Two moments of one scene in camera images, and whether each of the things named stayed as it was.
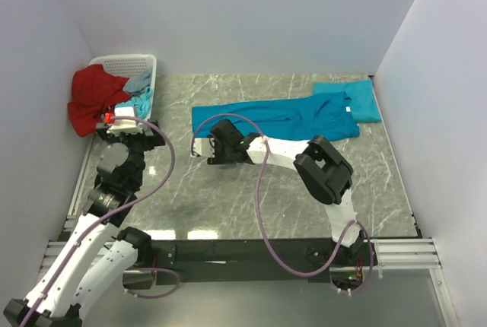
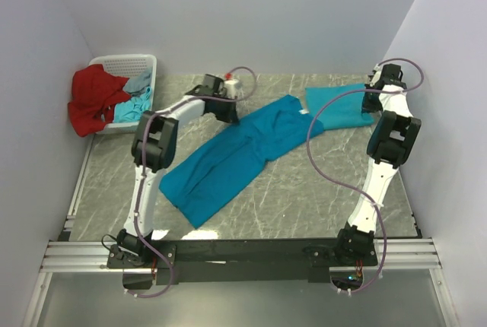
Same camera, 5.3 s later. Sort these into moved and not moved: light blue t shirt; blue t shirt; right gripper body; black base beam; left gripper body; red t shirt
Moved: blue t shirt; left gripper body; right gripper body; light blue t shirt
Not moved: red t shirt; black base beam
